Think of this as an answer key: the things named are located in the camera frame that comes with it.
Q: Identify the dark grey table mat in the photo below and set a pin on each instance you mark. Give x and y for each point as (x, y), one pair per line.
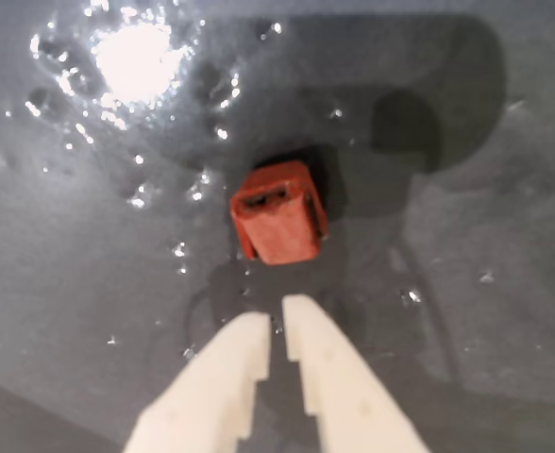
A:
(93, 259)

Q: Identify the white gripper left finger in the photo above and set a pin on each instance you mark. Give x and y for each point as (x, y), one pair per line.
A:
(216, 391)

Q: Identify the red cube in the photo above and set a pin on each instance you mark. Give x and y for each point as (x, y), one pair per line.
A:
(282, 222)

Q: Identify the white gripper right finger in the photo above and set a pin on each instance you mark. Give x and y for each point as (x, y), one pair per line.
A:
(343, 387)

